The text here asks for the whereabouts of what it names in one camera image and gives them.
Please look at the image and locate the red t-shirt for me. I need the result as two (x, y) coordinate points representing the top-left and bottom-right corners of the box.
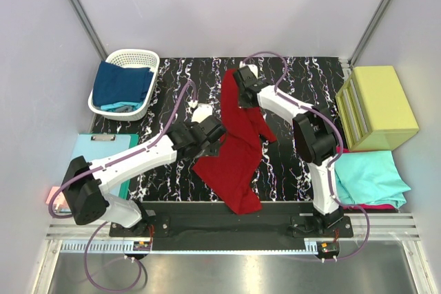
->
(193, 69), (276, 215)

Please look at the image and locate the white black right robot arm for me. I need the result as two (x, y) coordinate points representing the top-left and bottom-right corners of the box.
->
(233, 65), (343, 237)

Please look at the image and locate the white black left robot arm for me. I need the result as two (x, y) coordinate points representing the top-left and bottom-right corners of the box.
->
(63, 115), (226, 236)

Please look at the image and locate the light blue t-shirt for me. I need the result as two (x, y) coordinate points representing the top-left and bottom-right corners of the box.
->
(99, 102), (143, 113)

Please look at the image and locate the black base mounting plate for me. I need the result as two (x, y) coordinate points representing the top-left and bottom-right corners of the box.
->
(109, 200), (352, 252)

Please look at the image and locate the navy blue t-shirt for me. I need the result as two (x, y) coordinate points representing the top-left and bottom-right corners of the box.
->
(92, 61), (154, 107)

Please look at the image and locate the green clipboard with paper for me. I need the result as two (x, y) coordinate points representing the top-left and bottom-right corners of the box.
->
(57, 134), (139, 216)

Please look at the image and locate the yellow drawer box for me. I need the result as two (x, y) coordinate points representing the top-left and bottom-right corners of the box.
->
(336, 65), (419, 152)

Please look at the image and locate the pink sponge block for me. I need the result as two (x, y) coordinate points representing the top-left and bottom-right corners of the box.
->
(45, 187), (70, 213)

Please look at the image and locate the folded turquoise t-shirt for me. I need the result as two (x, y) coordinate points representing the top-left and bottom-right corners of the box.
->
(335, 151), (411, 209)

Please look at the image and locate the folded magenta t-shirt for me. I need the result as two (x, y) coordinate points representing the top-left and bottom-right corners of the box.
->
(336, 147), (394, 211)

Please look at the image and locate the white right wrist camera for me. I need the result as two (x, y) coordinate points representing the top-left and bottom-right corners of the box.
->
(239, 61), (258, 78)

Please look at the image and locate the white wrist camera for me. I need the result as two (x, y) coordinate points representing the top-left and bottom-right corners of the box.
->
(239, 61), (258, 78)
(189, 101), (213, 123)

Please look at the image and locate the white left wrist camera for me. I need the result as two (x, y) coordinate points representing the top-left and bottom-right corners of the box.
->
(189, 101), (213, 123)

